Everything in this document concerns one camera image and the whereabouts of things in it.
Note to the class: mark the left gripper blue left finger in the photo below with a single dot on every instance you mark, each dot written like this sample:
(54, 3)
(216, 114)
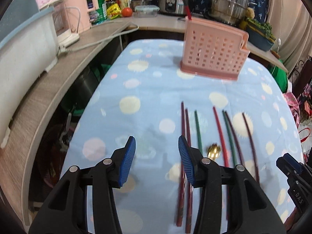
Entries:
(127, 155)

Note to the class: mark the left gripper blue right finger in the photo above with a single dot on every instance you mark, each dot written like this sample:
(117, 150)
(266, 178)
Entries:
(187, 158)

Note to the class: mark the green chopstick gold band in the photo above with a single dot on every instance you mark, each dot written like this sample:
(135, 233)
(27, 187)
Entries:
(200, 147)

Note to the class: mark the bright red chopstick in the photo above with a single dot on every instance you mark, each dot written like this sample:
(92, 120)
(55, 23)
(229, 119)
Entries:
(187, 9)
(224, 152)

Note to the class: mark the dark red chopstick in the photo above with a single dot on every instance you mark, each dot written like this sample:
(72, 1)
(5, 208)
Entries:
(255, 159)
(182, 177)

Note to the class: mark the dark maroon chopstick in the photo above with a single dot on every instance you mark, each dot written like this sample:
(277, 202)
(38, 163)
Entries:
(189, 187)

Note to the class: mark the gold flower spoon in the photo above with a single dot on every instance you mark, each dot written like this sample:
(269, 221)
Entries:
(213, 151)

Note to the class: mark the dark red chopstick right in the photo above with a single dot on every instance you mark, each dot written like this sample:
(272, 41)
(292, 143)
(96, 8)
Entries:
(255, 159)

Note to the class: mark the pink floral cloth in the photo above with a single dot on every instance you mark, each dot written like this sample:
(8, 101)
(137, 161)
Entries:
(300, 106)

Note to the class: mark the green plastic bag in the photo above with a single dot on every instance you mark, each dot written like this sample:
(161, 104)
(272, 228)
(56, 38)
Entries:
(280, 76)

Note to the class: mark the pink perforated utensil basket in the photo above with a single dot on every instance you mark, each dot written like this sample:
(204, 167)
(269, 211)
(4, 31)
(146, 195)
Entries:
(213, 49)

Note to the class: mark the white power strip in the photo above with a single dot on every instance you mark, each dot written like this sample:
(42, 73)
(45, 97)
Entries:
(66, 42)

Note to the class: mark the wooden countertop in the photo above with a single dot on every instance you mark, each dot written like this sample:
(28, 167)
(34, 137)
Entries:
(39, 104)

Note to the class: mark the blue basin with greens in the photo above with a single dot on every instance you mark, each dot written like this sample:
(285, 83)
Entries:
(260, 34)

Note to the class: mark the red tomato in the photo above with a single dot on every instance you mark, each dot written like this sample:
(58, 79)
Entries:
(127, 12)

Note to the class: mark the yellow snack packet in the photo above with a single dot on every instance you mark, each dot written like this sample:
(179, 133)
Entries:
(113, 11)

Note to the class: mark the clear food container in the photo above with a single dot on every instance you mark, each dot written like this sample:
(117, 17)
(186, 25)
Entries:
(146, 11)

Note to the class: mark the pink kettle appliance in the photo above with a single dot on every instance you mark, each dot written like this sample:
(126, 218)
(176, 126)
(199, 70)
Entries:
(78, 13)

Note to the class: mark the white blue plastic tub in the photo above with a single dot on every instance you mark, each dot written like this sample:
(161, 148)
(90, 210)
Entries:
(29, 47)

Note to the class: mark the small glass-lid pot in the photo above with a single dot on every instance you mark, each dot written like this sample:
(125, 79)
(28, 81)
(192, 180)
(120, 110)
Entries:
(135, 3)

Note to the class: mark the yellow oil bottle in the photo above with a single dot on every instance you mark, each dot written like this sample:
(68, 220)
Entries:
(124, 4)

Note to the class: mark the beige curtain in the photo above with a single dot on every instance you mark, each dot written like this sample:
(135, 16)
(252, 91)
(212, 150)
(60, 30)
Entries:
(291, 24)

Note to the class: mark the green detergent bag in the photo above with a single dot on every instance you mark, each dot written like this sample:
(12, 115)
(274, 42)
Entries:
(100, 15)

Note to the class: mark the large steel steamer pot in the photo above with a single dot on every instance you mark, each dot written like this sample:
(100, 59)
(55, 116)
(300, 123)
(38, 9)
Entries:
(230, 12)

